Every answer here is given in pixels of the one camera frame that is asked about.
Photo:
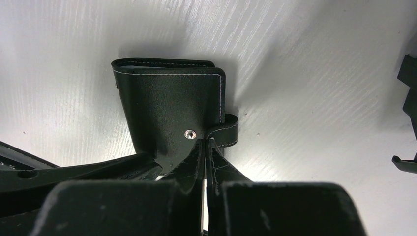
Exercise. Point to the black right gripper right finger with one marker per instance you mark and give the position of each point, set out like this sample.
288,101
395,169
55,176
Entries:
238,206

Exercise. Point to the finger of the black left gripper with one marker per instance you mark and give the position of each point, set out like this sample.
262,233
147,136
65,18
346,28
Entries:
26,180

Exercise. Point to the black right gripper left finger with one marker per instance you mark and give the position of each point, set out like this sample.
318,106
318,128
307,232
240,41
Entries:
171,206

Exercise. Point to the black leather card holder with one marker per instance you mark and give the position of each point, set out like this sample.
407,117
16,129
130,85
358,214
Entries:
169,104

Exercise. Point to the black plastic bin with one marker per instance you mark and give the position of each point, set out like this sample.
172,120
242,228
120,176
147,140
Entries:
408,75

